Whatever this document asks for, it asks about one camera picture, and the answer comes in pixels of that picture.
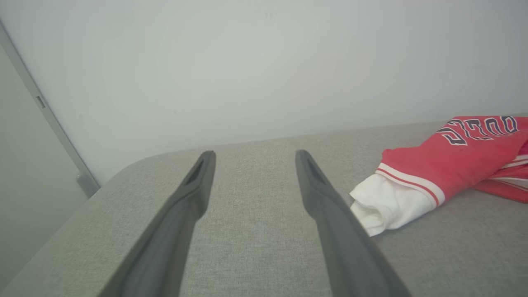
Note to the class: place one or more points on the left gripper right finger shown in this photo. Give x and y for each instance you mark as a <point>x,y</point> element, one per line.
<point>346,239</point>

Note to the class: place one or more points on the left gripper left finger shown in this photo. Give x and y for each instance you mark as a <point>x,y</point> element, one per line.
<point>173,231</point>

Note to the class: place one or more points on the red and white basketball jersey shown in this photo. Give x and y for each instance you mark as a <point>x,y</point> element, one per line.
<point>445,165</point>

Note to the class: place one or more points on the grey metal frame post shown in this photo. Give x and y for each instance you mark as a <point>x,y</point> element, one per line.
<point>49,115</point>

